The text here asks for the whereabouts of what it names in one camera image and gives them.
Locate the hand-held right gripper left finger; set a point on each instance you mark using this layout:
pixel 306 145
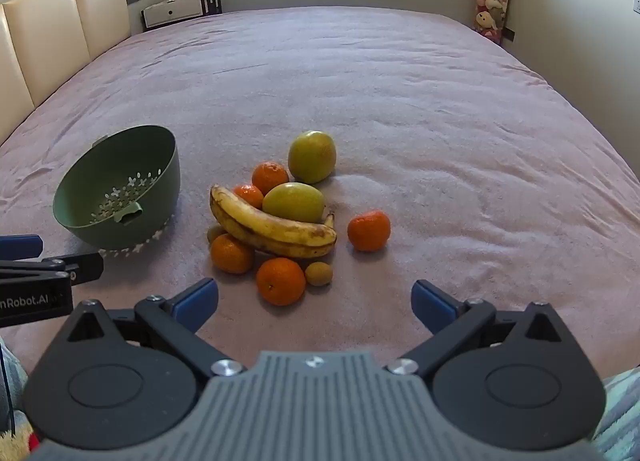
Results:
pixel 195 303

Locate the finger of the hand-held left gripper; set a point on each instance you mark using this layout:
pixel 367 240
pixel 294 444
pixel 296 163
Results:
pixel 20 246
pixel 85 266

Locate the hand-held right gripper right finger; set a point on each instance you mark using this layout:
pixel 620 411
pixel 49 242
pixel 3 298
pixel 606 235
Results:
pixel 432 306

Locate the small brown kiwi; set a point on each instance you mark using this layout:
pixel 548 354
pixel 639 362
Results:
pixel 318 274
pixel 215 234

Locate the ripe spotted banana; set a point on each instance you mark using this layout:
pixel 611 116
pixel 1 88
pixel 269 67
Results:
pixel 270 233

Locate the green plastic colander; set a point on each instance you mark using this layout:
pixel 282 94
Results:
pixel 125 166

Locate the small orange mandarin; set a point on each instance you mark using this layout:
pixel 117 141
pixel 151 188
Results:
pixel 250 195

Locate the yellow-green pear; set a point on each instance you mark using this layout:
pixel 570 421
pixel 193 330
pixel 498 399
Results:
pixel 295 202

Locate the yellow-green apple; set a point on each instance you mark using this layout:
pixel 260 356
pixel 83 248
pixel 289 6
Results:
pixel 312 156

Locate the cream padded headboard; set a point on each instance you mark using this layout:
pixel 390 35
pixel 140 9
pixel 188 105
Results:
pixel 50 41

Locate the teal patterned cloth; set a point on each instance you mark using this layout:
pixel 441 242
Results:
pixel 620 416

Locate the pink bedspread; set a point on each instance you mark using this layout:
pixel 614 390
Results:
pixel 400 91

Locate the white and black nightstand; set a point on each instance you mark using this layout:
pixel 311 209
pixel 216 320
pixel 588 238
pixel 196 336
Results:
pixel 175 13

